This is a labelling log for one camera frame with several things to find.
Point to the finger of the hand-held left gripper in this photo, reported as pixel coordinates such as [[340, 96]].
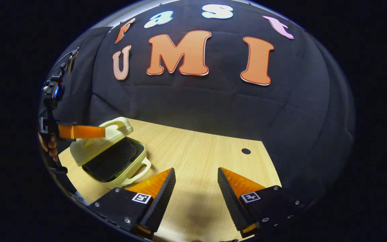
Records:
[[82, 131]]

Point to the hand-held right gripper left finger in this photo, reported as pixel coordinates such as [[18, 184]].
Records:
[[158, 201]]

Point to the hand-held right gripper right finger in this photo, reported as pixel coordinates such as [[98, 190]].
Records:
[[232, 201]]

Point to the cream suitcase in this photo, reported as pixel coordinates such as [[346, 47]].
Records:
[[92, 153]]

